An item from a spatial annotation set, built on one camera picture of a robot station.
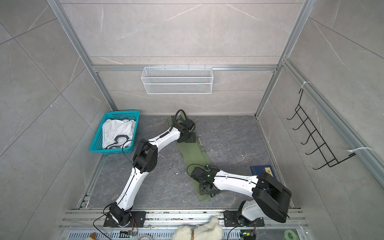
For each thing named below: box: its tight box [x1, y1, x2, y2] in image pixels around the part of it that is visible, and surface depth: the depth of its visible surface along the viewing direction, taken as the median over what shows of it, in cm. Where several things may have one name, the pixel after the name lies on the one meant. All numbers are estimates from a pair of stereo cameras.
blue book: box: [250, 164, 277, 178], surface depth 92 cm
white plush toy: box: [172, 216, 224, 240], surface depth 63 cm
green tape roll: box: [284, 229, 297, 240], surface depth 71 cm
